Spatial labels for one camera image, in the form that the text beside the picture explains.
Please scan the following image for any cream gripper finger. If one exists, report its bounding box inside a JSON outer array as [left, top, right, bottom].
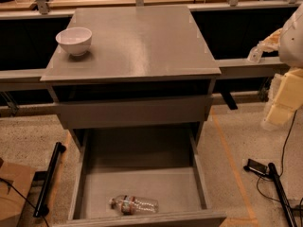
[[258, 28, 282, 53], [261, 68, 303, 131]]

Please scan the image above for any clear plastic water bottle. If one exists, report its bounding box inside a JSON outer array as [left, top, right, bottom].
[[109, 195, 159, 216]]

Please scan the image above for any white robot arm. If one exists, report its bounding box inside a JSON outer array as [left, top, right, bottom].
[[261, 4, 303, 131]]

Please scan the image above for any grey drawer cabinet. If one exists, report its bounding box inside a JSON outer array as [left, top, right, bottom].
[[41, 6, 221, 148]]

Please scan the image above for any open grey middle drawer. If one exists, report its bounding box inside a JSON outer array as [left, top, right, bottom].
[[54, 125, 226, 227]]

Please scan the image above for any black bar right floor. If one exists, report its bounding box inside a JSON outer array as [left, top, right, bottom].
[[268, 163, 297, 227]]

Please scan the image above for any black bar floor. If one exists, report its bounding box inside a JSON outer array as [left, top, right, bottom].
[[268, 163, 297, 227], [33, 142, 66, 218]]

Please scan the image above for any black device on floor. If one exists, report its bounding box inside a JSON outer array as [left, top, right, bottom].
[[243, 159, 268, 177]]

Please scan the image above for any white ceramic bowl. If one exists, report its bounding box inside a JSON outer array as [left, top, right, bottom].
[[55, 27, 92, 56]]

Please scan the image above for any black bar left floor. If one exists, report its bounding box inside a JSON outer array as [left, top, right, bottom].
[[33, 142, 66, 218]]

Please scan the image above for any brown cardboard box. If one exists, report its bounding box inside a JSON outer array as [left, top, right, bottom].
[[0, 159, 35, 227]]

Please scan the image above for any grey metal rail shelf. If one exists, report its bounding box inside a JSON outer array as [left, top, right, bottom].
[[0, 57, 289, 92]]

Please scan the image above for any black cable on floor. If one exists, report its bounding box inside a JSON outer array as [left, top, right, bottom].
[[256, 111, 303, 227]]

